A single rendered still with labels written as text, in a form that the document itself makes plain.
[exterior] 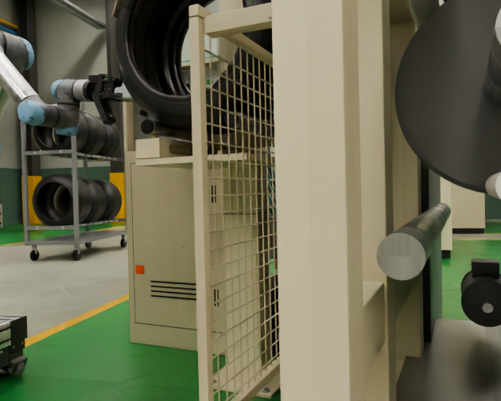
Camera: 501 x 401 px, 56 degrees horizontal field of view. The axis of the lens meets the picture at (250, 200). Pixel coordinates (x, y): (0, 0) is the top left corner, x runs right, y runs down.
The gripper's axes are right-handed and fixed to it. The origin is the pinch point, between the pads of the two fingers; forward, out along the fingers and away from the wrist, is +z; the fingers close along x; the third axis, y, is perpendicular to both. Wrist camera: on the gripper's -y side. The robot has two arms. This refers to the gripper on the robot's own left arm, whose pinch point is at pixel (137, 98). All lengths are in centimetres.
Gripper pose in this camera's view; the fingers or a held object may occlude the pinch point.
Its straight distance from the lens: 161.5
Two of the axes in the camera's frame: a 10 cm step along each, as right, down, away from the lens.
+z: 9.1, 1.1, -4.1
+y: 0.9, -9.9, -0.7
